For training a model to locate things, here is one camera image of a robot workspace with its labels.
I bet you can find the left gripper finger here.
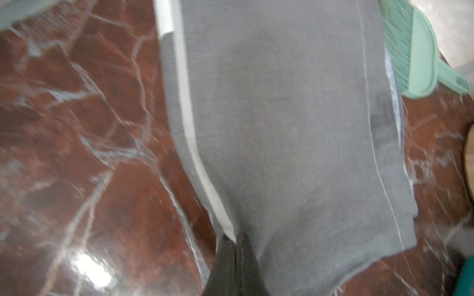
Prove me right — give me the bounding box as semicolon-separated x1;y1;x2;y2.
202;233;269;296

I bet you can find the plain grey pillowcase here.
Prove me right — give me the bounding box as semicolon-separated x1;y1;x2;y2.
154;1;418;296

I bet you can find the teal plastic basket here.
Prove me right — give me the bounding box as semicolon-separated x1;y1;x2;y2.
453;257;474;296

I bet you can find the green dustpan left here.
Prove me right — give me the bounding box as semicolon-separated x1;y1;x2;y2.
380;0;472;99

